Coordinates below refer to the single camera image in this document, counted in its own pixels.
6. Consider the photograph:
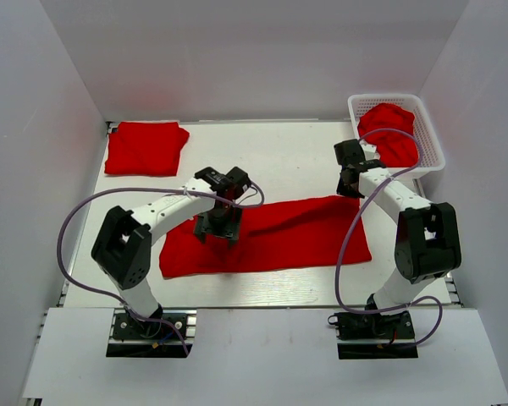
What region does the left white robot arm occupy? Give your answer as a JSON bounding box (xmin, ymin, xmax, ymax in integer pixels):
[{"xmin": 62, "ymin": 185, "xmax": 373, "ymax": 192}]
[{"xmin": 91, "ymin": 167, "xmax": 252, "ymax": 337}]

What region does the white plastic basket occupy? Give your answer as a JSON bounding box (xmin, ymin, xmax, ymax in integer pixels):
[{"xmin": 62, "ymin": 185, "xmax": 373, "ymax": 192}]
[{"xmin": 348, "ymin": 93, "xmax": 445, "ymax": 179}]

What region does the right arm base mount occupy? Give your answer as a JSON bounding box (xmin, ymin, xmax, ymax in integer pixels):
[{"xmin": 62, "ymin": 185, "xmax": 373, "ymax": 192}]
[{"xmin": 328, "ymin": 311, "xmax": 418, "ymax": 360}]

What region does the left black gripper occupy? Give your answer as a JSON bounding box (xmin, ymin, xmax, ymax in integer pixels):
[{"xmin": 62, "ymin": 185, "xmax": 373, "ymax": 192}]
[{"xmin": 193, "ymin": 204, "xmax": 243, "ymax": 247}]

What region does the red t shirt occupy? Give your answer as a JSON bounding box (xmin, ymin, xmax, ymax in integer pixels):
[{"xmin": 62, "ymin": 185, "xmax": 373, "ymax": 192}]
[
  {"xmin": 356, "ymin": 103, "xmax": 418, "ymax": 167},
  {"xmin": 159, "ymin": 195, "xmax": 372, "ymax": 279},
  {"xmin": 104, "ymin": 122, "xmax": 190, "ymax": 177}
]

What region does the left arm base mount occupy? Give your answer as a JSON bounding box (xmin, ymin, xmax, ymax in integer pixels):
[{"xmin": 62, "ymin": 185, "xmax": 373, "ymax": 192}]
[{"xmin": 106, "ymin": 310, "xmax": 197, "ymax": 359}]

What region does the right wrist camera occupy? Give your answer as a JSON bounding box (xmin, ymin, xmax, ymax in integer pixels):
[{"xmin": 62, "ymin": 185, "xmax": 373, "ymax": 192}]
[{"xmin": 360, "ymin": 143, "xmax": 377, "ymax": 160}]

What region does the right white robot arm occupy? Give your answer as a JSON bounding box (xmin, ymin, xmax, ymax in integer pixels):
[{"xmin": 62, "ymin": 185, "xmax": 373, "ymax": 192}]
[{"xmin": 334, "ymin": 140, "xmax": 461, "ymax": 337}]

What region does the folded red t shirt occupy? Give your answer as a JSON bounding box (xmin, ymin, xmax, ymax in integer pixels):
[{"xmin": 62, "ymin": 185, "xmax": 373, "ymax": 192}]
[{"xmin": 104, "ymin": 122, "xmax": 190, "ymax": 177}]

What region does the red t shirt in basket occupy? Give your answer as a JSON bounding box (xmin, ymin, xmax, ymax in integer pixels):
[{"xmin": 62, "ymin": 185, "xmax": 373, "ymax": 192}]
[{"xmin": 356, "ymin": 103, "xmax": 418, "ymax": 167}]

